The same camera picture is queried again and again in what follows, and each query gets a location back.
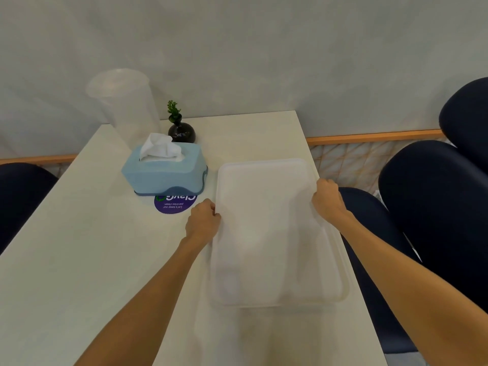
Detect person's left hand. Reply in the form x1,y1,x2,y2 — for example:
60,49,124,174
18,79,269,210
185,198,222,248

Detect light blue tissue box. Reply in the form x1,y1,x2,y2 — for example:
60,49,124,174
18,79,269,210
121,143,209,196

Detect wooden wall rail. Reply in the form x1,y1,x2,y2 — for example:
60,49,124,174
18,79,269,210
306,129,443,146
0,154,79,166

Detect white tissue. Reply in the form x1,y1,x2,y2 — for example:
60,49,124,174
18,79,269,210
139,133,186,163

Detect small black vase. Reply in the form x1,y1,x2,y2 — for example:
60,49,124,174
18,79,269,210
168,114,196,144

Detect tall translucent plastic container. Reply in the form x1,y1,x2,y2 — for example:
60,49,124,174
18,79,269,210
86,68,161,150

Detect person's right hand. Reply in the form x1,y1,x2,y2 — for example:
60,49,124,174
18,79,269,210
311,178,354,224

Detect person's right forearm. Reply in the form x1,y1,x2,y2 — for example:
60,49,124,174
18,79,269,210
337,210,488,366

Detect beige lattice patterned panel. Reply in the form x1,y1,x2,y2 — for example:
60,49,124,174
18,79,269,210
308,139,447,195

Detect translucent plastic box lid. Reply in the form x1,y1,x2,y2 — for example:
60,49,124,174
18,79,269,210
209,158,350,308

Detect round purple sticker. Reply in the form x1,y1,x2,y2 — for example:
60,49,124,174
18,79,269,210
154,192,197,215

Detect person's left forearm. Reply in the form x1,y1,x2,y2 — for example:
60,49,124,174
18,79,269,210
74,235,214,366

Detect clear plastic storage box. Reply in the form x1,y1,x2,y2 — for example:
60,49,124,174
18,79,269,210
194,240,370,366

